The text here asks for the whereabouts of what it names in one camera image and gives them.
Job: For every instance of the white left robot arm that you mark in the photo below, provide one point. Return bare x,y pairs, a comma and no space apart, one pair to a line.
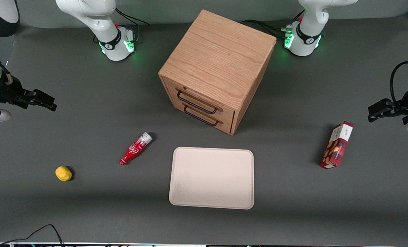
308,31

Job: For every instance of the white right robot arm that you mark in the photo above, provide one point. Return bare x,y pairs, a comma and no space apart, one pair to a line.
101,20

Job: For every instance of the beige plastic tray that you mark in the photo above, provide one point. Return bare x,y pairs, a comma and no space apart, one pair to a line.
211,178

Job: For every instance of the red cola bottle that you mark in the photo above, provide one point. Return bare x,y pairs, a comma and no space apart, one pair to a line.
134,149

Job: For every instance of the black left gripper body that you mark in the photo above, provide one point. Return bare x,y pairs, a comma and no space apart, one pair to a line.
405,99

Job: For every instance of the oak wooden drawer cabinet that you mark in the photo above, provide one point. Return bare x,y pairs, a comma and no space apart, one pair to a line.
217,58

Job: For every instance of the yellow lemon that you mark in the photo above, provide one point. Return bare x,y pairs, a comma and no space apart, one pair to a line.
63,173

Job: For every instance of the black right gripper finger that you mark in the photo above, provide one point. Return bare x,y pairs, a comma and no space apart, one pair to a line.
44,96
43,104

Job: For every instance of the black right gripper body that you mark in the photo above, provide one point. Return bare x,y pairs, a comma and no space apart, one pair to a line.
9,91

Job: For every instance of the red cookie box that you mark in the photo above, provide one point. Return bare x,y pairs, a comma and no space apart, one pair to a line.
337,145

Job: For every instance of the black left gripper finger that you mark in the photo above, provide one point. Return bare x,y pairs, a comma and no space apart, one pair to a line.
380,105
379,116

